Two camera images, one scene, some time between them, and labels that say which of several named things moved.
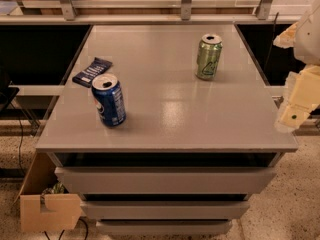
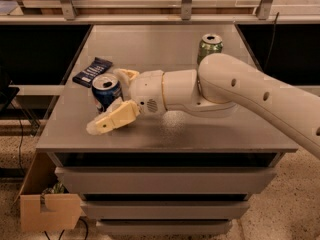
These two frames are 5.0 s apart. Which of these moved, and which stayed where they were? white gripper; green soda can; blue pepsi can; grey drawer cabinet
Moved: white gripper
Stayed: blue pepsi can; green soda can; grey drawer cabinet
